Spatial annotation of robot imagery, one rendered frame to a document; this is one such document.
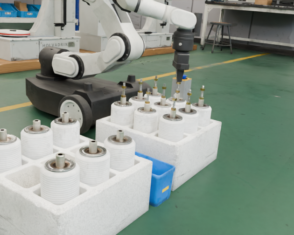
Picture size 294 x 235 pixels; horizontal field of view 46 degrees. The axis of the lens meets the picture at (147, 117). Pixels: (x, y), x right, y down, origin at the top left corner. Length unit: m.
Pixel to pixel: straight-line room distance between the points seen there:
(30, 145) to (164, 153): 0.47
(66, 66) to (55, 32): 1.77
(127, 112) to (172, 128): 0.22
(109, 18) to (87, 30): 2.35
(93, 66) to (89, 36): 2.24
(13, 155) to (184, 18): 0.83
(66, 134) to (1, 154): 0.24
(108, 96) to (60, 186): 1.00
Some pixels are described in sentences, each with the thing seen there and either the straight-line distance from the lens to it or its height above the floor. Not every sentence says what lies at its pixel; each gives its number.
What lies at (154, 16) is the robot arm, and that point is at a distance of 1.46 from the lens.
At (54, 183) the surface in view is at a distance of 0.87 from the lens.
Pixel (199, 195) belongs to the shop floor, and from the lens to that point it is 1.32.
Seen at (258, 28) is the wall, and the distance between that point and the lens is 6.52.
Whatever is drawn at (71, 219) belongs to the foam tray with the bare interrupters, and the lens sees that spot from 0.89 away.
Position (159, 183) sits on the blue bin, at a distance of 1.17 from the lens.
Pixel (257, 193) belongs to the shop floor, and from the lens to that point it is 1.41.
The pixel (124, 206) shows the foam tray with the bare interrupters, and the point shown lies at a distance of 1.06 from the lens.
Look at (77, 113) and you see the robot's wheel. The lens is 1.73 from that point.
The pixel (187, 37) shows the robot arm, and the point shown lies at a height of 0.53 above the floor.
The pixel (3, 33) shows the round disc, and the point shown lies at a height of 0.29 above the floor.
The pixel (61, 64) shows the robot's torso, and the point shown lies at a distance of 2.03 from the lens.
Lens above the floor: 0.65
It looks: 18 degrees down
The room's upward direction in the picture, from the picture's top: 5 degrees clockwise
